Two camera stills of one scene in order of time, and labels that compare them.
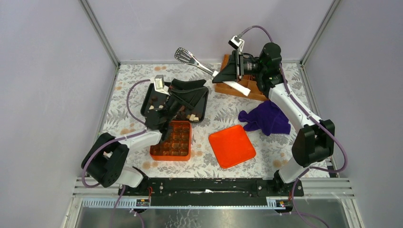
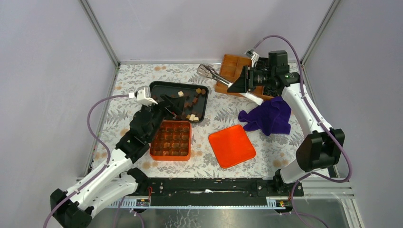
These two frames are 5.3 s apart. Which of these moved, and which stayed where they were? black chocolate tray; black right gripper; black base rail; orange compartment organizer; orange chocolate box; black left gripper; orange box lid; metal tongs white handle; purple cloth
Moved: metal tongs white handle; black left gripper; black right gripper
Stayed: orange box lid; black chocolate tray; purple cloth; orange compartment organizer; black base rail; orange chocolate box
